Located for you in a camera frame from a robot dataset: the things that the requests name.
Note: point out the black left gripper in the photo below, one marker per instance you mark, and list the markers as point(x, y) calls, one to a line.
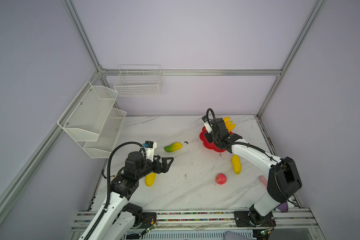
point(165, 167)

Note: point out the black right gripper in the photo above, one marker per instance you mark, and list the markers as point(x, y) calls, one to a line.
point(208, 138)

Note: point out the yellow fake banana bunch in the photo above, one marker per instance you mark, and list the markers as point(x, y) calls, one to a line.
point(229, 124)

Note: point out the green yellow fake mango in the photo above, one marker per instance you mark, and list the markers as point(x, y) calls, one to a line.
point(173, 147)

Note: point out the yellow fake lemon fruit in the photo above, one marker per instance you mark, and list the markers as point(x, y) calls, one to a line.
point(150, 179)

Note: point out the red fake apple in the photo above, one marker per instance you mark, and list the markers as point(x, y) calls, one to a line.
point(221, 179)

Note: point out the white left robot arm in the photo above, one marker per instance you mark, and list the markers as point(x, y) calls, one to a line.
point(114, 204)

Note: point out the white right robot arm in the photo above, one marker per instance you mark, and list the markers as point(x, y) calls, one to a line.
point(283, 176)

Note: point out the red flower-shaped fruit bowl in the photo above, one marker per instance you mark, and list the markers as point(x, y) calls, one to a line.
point(210, 144)

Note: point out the white two-tier mesh shelf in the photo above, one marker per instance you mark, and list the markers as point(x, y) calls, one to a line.
point(93, 121)

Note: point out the pink purple spatula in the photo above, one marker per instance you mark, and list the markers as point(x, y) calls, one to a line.
point(284, 207)

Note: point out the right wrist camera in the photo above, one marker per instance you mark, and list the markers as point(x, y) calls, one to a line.
point(207, 124)

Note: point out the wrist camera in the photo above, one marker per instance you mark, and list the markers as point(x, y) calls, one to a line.
point(207, 124)
point(150, 147)

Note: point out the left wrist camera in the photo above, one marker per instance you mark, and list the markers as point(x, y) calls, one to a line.
point(150, 147)

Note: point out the white wire basket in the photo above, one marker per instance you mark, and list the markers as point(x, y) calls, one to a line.
point(139, 81)

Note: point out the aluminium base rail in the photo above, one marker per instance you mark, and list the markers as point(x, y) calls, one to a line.
point(194, 225)

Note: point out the aluminium frame post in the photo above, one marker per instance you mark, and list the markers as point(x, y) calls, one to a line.
point(307, 26)

